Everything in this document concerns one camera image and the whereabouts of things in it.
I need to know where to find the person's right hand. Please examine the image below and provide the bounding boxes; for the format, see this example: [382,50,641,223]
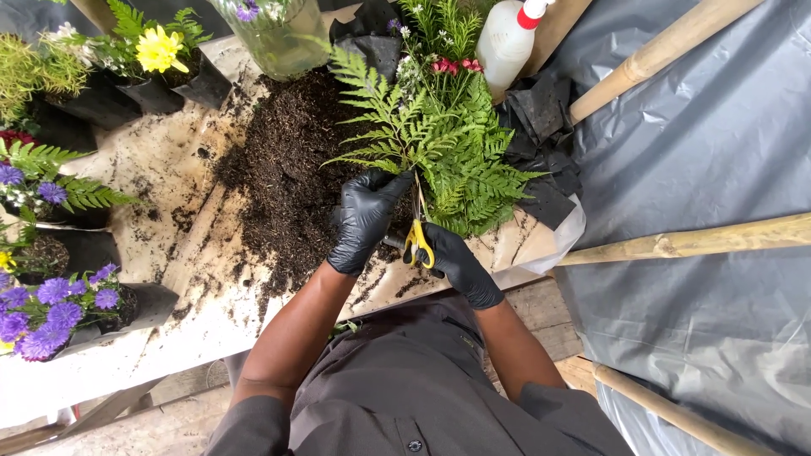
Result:
[403,222,506,312]

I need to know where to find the person's left hand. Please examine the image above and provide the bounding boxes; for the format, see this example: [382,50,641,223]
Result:
[326,169,414,277]

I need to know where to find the yellow handled scissors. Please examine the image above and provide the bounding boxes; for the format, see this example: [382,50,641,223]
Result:
[404,172,438,270]

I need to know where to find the green fern plant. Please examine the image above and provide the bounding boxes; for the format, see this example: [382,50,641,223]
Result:
[322,47,547,239]

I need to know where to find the heap of dark soil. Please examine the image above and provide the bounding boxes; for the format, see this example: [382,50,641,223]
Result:
[212,66,420,300]

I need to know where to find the white plastic sheet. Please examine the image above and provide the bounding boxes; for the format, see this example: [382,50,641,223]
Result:
[491,193,588,293]

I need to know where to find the empty black grow bag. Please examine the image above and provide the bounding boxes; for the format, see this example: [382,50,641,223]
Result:
[328,0,405,84]

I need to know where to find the red and white flower stems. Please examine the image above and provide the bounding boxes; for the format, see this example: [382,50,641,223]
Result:
[388,0,492,118]

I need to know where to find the pile of black plastic bags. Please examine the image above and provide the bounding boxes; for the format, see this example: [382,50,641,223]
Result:
[494,70,585,231]

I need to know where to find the person's dark grey shirt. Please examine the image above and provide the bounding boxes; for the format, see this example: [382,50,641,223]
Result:
[201,291,636,456]

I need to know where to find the clear glass jar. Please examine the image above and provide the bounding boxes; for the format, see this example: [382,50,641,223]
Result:
[208,0,332,81]

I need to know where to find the white spray bottle red nozzle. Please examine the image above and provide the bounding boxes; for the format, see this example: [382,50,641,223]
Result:
[475,0,558,103]

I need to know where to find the soiled beige table paper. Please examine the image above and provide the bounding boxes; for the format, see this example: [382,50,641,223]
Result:
[0,3,588,432]

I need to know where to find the yellow flower plant black bag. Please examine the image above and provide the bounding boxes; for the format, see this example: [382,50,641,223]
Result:
[95,0,233,116]

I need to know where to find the grey plastic tarp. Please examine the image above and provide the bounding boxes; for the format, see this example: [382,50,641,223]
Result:
[520,0,811,456]

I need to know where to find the thick bamboo pole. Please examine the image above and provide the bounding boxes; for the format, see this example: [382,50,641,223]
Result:
[591,363,781,456]
[556,212,811,267]
[568,0,765,125]

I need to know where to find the black bag with soil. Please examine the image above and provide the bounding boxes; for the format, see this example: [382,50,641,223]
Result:
[0,223,122,287]

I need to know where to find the purple flower fern plant bag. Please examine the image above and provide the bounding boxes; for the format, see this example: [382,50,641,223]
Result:
[0,139,139,231]

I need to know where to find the green bushy plant black bag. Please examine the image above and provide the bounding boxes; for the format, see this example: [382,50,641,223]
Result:
[0,25,144,132]

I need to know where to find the purple aster plant black bag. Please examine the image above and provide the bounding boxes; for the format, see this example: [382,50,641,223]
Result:
[0,263,181,364]

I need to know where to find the red flower plant black bag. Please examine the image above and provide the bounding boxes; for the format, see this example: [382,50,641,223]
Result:
[0,117,99,156]

